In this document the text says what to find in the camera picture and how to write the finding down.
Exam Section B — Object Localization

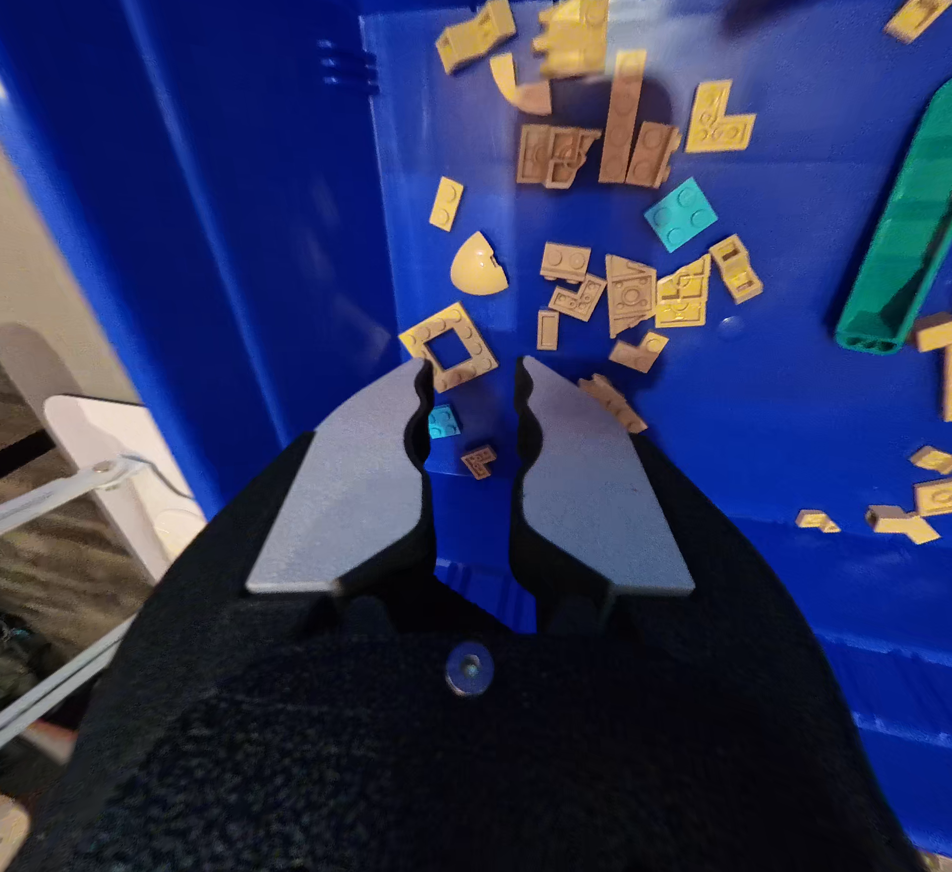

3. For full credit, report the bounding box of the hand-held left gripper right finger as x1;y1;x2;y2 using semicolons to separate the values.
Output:
509;354;697;622

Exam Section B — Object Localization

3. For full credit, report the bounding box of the pile of tan bricks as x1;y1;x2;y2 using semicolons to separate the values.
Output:
398;0;952;546

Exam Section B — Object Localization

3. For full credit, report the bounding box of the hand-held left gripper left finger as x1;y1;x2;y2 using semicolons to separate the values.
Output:
244;356;437;618

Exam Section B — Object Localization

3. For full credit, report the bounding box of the blue plastic bin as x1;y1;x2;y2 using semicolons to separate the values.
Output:
0;0;952;858

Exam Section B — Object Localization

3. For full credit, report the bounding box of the green brick separator tool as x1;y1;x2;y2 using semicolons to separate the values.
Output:
834;76;952;352

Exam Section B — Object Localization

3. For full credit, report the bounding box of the white stand base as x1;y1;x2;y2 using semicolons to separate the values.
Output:
0;396;209;739

